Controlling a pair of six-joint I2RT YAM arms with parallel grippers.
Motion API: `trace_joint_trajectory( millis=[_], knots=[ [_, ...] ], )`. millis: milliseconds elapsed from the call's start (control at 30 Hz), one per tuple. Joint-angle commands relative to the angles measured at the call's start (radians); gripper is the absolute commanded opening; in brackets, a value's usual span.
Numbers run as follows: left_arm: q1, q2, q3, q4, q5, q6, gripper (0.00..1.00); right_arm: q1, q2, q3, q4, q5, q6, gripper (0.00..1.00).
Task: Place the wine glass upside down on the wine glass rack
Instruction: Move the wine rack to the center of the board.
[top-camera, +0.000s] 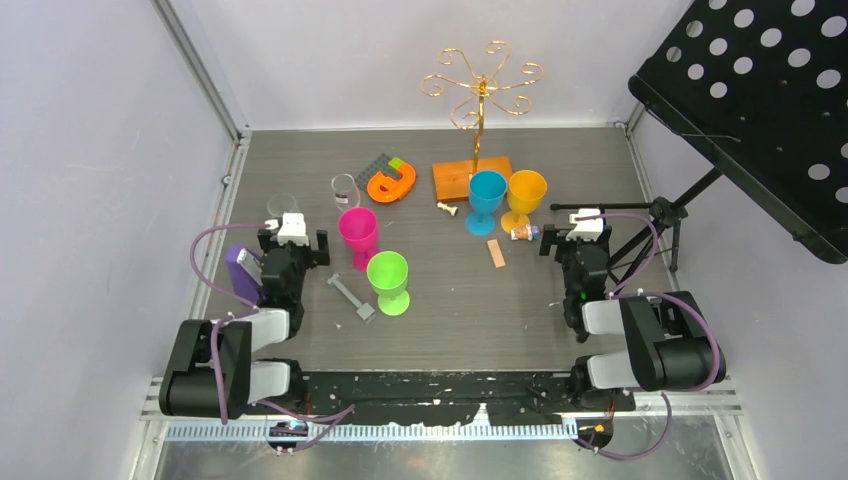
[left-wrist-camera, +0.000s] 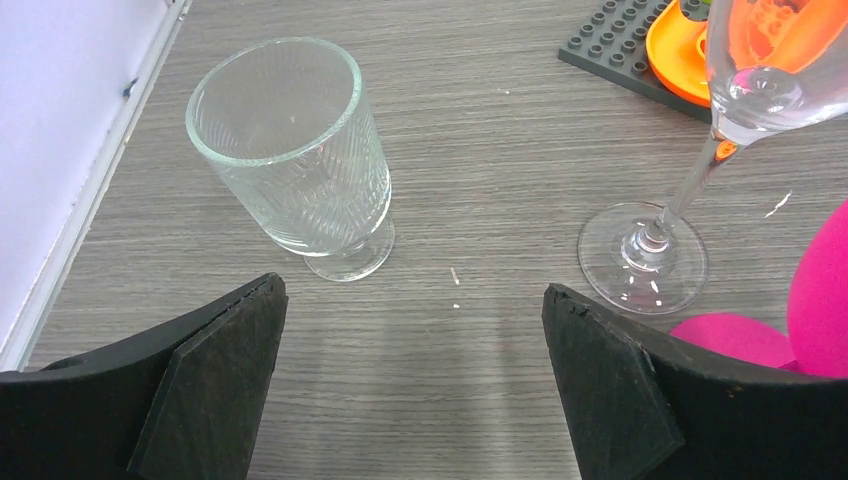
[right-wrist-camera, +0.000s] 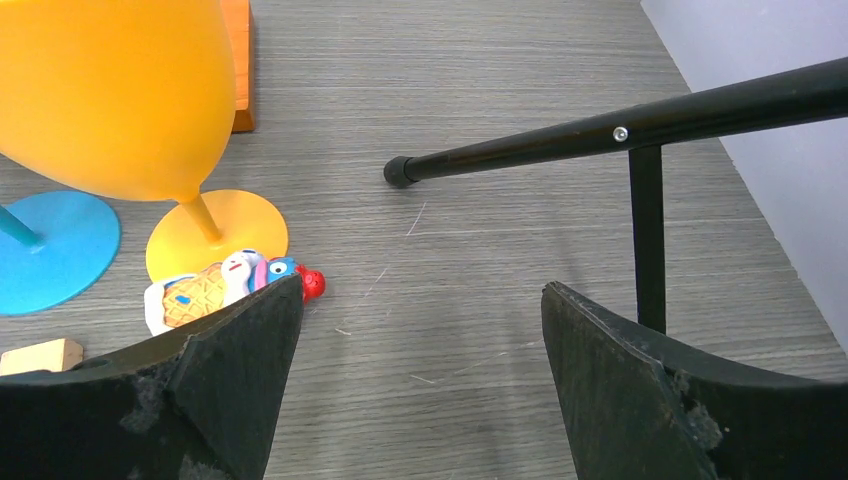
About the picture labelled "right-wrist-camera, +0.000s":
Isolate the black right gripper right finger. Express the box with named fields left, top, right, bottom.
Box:
left=541, top=282, right=847, bottom=479

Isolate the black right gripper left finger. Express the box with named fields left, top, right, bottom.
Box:
left=1, top=275, right=304, bottom=479

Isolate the small colourful toy figure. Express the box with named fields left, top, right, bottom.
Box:
left=144, top=249, right=326, bottom=336

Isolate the gold rack with wooden base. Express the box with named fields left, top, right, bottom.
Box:
left=220, top=0, right=256, bottom=133

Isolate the blue plastic wine glass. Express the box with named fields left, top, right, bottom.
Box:
left=1, top=190, right=122, bottom=315

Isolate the yellow plastic wine glass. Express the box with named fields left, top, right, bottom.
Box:
left=1, top=1, right=289, bottom=281

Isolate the small wooden block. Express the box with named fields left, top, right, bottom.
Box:
left=1, top=338, right=84, bottom=376

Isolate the black music stand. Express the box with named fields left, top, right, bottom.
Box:
left=383, top=58, right=847, bottom=333

